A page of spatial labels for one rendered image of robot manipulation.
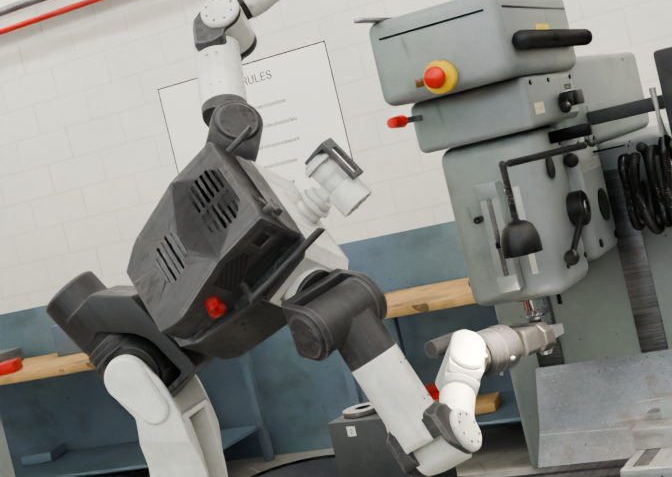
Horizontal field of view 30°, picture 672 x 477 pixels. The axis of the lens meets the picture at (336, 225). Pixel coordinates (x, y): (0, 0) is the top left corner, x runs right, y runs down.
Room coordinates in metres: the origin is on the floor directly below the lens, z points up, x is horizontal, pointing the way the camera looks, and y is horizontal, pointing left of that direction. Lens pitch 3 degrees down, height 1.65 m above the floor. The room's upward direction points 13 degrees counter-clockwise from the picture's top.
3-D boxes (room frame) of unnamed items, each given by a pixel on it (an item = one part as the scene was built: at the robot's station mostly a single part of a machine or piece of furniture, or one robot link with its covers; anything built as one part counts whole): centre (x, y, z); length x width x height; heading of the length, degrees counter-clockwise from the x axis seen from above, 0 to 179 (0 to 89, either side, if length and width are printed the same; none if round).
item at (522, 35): (2.44, -0.50, 1.79); 0.45 x 0.04 x 0.04; 153
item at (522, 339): (2.42, -0.28, 1.23); 0.13 x 0.12 x 0.10; 38
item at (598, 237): (2.65, -0.44, 1.47); 0.24 x 0.19 x 0.26; 63
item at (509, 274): (2.38, -0.30, 1.45); 0.04 x 0.04 x 0.21; 63
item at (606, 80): (2.93, -0.57, 1.66); 0.80 x 0.23 x 0.20; 153
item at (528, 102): (2.52, -0.37, 1.68); 0.34 x 0.24 x 0.10; 153
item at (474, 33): (2.49, -0.36, 1.81); 0.47 x 0.26 x 0.16; 153
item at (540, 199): (2.48, -0.35, 1.47); 0.21 x 0.19 x 0.32; 63
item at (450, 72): (2.27, -0.25, 1.76); 0.06 x 0.02 x 0.06; 63
